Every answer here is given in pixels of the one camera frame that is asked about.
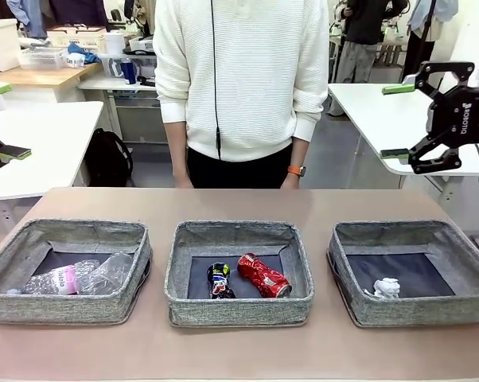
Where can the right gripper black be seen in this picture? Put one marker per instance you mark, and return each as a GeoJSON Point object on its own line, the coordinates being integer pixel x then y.
{"type": "Point", "coordinates": [466, 115]}

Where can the clear plastic water bottle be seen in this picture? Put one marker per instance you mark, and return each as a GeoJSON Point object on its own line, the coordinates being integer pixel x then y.
{"type": "Point", "coordinates": [52, 280]}

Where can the clear plastic cup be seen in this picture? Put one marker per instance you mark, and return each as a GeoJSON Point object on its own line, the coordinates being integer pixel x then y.
{"type": "Point", "coordinates": [110, 272]}

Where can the white paper ball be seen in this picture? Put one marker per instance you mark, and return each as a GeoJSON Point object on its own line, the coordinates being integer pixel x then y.
{"type": "Point", "coordinates": [386, 288]}

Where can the crushed red cola can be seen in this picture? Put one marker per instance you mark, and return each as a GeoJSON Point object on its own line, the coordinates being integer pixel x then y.
{"type": "Point", "coordinates": [263, 276]}

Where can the crushed black Pepsi can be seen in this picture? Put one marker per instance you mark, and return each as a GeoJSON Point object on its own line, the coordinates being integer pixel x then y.
{"type": "Point", "coordinates": [219, 280]}

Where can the person's right forearm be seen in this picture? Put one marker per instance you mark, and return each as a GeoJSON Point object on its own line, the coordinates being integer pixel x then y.
{"type": "Point", "coordinates": [177, 151]}

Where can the person's left forearm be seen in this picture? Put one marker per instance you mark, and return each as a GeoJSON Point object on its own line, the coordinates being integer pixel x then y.
{"type": "Point", "coordinates": [301, 153]}

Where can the person's left hand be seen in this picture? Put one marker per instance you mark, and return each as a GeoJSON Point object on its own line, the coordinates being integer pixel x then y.
{"type": "Point", "coordinates": [291, 182]}

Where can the person's right hand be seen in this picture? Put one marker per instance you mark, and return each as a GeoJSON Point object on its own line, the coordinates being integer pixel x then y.
{"type": "Point", "coordinates": [184, 184]}

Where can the white table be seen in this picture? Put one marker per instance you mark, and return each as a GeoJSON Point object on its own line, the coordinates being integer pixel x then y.
{"type": "Point", "coordinates": [52, 135]}
{"type": "Point", "coordinates": [363, 119]}

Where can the wooden table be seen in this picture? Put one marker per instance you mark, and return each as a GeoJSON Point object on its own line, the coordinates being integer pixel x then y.
{"type": "Point", "coordinates": [44, 75]}

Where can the bystander in blue shirt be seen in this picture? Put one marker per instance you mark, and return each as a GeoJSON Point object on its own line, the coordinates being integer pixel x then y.
{"type": "Point", "coordinates": [26, 18]}

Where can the bystander in light-blue shirt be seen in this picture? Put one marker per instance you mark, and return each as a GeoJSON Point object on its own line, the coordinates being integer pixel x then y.
{"type": "Point", "coordinates": [422, 44]}

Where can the blue cloth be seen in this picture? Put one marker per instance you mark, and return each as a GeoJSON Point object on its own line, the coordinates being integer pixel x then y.
{"type": "Point", "coordinates": [84, 53]}

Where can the cream lattice crate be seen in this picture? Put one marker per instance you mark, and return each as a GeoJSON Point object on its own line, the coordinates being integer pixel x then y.
{"type": "Point", "coordinates": [76, 37]}

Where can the black backpack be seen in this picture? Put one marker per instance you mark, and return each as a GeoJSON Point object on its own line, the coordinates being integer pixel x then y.
{"type": "Point", "coordinates": [108, 159]}

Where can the bystander in dark jacket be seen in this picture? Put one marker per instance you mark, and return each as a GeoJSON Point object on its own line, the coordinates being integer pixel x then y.
{"type": "Point", "coordinates": [363, 36]}

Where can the white desk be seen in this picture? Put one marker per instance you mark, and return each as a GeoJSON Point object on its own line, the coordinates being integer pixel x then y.
{"type": "Point", "coordinates": [112, 84]}

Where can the white paper roll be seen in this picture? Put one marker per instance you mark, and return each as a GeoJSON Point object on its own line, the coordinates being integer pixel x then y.
{"type": "Point", "coordinates": [113, 43]}

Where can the orange wristwatch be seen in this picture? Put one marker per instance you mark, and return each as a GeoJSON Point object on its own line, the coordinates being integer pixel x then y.
{"type": "Point", "coordinates": [297, 170]}

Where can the blue bottle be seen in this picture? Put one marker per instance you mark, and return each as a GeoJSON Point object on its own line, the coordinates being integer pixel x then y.
{"type": "Point", "coordinates": [128, 71]}

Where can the clear storage bin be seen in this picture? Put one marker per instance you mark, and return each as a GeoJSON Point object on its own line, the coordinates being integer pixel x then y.
{"type": "Point", "coordinates": [144, 63]}

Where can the small black device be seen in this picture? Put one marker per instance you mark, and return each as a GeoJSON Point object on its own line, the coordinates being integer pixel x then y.
{"type": "Point", "coordinates": [147, 81]}

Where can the black and white headset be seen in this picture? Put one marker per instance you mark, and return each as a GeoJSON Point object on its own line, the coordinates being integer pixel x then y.
{"type": "Point", "coordinates": [142, 44]}

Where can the white knit sweater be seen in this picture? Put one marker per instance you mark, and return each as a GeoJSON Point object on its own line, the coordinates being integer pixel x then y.
{"type": "Point", "coordinates": [255, 79]}

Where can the grey fabric basket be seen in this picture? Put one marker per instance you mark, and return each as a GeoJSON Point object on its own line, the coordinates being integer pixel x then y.
{"type": "Point", "coordinates": [239, 312]}
{"type": "Point", "coordinates": [84, 310]}
{"type": "Point", "coordinates": [402, 312]}

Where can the black trousers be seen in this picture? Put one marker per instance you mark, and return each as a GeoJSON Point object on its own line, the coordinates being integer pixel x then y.
{"type": "Point", "coordinates": [239, 171]}

